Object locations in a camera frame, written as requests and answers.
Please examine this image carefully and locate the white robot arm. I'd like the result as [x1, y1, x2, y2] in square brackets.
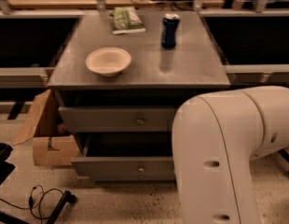
[172, 86, 289, 224]

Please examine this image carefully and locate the white paper bowl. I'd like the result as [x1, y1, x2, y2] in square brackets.
[85, 48, 131, 77]

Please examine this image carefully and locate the grey wooden drawer cabinet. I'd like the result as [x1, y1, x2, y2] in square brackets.
[46, 9, 231, 183]

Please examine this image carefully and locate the black stand leg right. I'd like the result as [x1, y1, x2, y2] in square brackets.
[279, 149, 289, 175]

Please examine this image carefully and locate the brown cardboard box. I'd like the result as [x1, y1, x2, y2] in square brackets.
[12, 90, 79, 166]

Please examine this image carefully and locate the grey bottom drawer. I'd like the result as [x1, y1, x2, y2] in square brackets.
[89, 174, 175, 182]

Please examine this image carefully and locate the grey drawer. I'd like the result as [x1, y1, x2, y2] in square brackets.
[89, 174, 175, 182]
[72, 132, 174, 178]
[59, 106, 175, 133]

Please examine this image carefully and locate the green snack bag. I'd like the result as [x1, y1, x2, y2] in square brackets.
[111, 7, 146, 35]

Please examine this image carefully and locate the grey top drawer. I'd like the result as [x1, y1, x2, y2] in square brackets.
[59, 106, 175, 133]

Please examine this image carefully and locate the blue soda can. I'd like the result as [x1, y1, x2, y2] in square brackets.
[161, 13, 180, 49]

